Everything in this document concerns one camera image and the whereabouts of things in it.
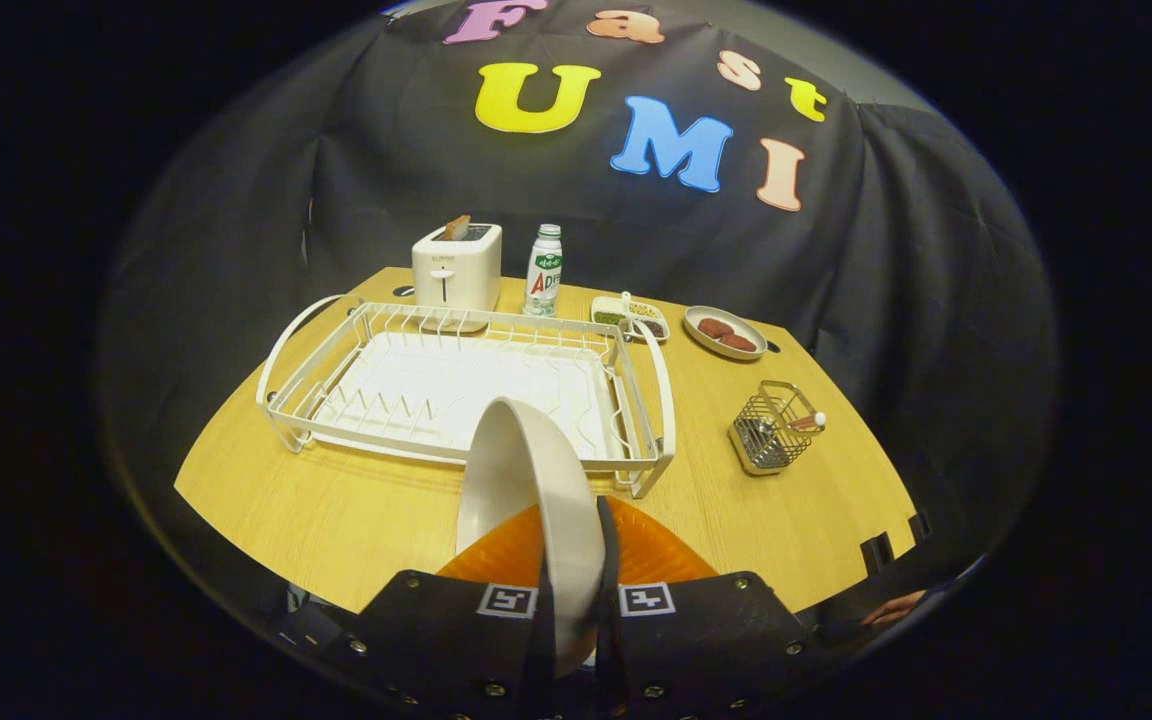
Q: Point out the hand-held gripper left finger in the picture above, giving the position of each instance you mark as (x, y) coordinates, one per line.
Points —
(436, 640)

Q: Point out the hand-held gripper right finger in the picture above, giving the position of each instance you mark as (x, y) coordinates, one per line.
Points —
(608, 560)

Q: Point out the white plate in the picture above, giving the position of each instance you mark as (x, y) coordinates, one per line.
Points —
(526, 470)

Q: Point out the small beige plate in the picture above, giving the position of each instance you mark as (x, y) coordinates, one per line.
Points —
(701, 341)

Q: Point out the white divided dish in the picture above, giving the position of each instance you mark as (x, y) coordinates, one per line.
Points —
(628, 305)

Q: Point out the pile of dark beans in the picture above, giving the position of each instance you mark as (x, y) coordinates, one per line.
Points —
(651, 328)

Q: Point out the pile of green beans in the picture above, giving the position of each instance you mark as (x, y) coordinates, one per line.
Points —
(608, 318)

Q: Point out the pile of yellow beans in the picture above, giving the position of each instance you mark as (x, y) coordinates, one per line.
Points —
(646, 310)

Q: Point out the brown meat piece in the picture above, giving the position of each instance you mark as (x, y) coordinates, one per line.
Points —
(715, 327)
(738, 342)

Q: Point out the white bottle with green label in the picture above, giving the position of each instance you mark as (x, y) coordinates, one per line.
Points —
(543, 280)

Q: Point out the white toaster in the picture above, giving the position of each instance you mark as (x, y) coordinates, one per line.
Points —
(456, 275)

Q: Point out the brown bread slice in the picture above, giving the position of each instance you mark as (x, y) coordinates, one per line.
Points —
(456, 228)

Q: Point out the black backdrop cloth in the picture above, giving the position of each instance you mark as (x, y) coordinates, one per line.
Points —
(336, 180)

